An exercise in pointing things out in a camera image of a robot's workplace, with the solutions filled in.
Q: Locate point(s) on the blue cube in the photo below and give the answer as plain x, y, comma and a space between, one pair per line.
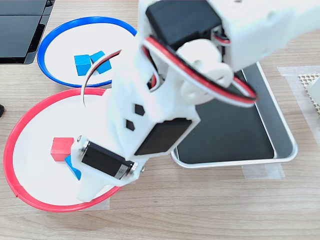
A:
75, 171
82, 65
105, 67

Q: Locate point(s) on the translucent tape strip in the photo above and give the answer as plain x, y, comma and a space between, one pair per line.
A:
262, 171
102, 203

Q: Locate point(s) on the red cube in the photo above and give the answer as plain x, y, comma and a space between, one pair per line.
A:
61, 148

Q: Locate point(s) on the red-rimmed white plate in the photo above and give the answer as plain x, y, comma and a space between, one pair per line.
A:
37, 175

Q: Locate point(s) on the small black object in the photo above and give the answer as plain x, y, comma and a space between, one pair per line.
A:
1, 111

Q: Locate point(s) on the black tray mat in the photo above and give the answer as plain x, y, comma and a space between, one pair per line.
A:
225, 130

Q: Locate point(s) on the blue-rimmed white plate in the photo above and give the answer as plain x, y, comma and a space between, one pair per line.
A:
62, 37

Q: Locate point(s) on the black glossy flat case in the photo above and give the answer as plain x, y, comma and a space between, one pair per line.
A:
22, 6
17, 37

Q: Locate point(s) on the steel tray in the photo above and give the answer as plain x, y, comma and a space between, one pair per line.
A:
282, 120

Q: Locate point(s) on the pale perforated base plate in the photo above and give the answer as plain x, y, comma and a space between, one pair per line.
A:
306, 80

